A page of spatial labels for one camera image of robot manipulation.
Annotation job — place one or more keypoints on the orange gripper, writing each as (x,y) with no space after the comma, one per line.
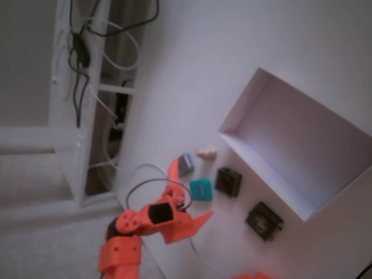
(176,195)

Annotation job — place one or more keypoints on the green rounded box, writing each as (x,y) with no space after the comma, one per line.
(201,189)

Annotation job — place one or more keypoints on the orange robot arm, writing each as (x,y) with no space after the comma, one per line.
(119,255)

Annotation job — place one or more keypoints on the white cardboard bin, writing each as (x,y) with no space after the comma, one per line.
(290,139)

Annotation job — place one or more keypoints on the gray rounded box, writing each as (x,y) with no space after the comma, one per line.
(186,166)

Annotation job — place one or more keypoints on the black square case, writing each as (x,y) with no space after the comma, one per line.
(264,221)
(228,182)

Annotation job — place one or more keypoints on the cream bear figurine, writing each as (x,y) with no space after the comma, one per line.
(207,153)

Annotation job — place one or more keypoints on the white metal frame rack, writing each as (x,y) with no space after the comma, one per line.
(62,116)

